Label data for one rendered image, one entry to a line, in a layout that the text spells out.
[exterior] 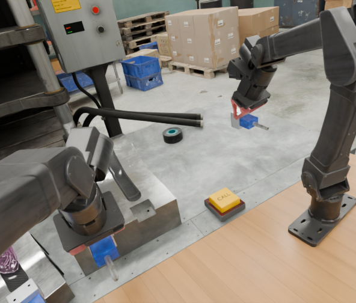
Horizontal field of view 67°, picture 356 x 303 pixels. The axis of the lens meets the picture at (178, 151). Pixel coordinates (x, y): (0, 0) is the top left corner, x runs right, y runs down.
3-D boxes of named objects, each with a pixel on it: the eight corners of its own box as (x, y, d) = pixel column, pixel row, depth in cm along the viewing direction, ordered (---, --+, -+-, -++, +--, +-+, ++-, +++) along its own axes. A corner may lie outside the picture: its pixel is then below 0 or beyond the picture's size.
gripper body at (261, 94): (231, 96, 80) (239, 77, 74) (254, 86, 84) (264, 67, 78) (245, 111, 77) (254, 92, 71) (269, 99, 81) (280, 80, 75)
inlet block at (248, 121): (273, 133, 82) (273, 117, 79) (261, 139, 80) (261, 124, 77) (242, 121, 92) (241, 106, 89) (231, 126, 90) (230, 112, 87)
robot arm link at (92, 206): (72, 183, 43) (61, 160, 37) (108, 186, 43) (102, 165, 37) (58, 225, 39) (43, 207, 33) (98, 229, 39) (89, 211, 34)
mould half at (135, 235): (181, 223, 71) (173, 184, 64) (85, 276, 62) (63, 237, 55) (121, 150, 110) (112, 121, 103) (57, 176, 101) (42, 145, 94)
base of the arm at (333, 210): (287, 206, 60) (318, 223, 54) (334, 166, 69) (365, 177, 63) (285, 231, 64) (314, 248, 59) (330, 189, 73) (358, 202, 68)
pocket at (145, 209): (159, 219, 66) (156, 208, 64) (139, 229, 64) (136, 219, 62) (151, 209, 70) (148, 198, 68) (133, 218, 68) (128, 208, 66)
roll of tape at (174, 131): (175, 145, 106) (174, 137, 104) (160, 142, 111) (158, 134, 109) (186, 135, 112) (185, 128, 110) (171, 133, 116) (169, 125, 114)
